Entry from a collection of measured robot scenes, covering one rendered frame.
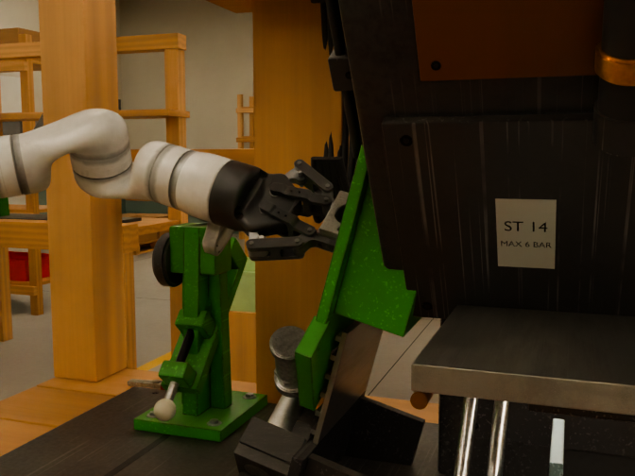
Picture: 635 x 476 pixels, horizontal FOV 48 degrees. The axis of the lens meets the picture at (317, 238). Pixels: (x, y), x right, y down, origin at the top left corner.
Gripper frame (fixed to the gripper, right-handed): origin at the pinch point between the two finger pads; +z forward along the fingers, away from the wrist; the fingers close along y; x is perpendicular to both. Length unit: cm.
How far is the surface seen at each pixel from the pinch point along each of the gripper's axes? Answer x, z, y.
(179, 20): 662, -632, 745
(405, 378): 321, -30, 131
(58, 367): 49, -50, -12
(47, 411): 39, -41, -22
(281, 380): 4.2, 0.3, -16.6
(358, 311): -3.3, 6.3, -10.5
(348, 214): -10.2, 3.3, -5.3
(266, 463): 7.6, 1.8, -23.8
